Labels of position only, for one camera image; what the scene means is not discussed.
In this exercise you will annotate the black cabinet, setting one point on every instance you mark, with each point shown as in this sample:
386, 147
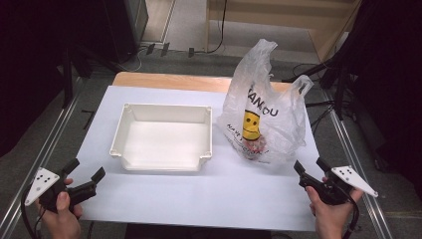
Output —
126, 26

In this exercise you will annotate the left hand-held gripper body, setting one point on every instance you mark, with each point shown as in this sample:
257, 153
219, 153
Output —
41, 182

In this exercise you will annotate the clear plastic bag with smiley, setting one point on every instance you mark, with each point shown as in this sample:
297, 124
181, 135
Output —
282, 132

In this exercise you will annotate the white plastic tray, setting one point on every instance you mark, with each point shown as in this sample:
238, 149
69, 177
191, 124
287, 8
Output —
162, 142

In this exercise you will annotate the person's left hand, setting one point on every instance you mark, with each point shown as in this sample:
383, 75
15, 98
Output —
63, 222

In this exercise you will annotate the red candy can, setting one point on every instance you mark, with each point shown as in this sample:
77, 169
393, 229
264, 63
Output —
254, 145

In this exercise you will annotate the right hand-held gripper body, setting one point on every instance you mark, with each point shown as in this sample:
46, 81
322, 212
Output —
351, 177

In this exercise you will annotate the wooden shelf unit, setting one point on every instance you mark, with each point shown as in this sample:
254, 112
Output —
325, 36

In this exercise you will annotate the black stand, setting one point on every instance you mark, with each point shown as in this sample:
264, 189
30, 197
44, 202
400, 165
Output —
67, 79
338, 86

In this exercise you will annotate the black curtain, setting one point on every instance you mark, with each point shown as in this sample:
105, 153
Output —
30, 66
391, 83

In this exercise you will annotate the metal floor rail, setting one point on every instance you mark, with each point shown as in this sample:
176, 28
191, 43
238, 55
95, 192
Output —
36, 159
351, 149

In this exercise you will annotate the person's right hand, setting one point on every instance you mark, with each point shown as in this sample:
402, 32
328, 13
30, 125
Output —
331, 220

